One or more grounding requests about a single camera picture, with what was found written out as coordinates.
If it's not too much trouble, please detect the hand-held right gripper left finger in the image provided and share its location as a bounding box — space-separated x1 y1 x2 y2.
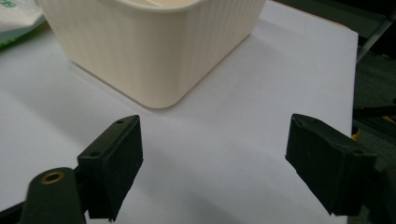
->
77 114 145 222

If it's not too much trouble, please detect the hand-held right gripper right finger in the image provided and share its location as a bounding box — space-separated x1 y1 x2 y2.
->
285 113 378 217

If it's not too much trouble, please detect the cream ribbed plastic basket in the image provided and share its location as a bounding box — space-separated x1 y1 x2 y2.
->
36 0 267 109

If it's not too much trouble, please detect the grey metal stand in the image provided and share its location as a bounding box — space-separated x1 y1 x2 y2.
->
355 19 394 63

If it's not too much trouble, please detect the white and green plastic packet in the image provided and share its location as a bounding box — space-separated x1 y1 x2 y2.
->
0 0 47 49

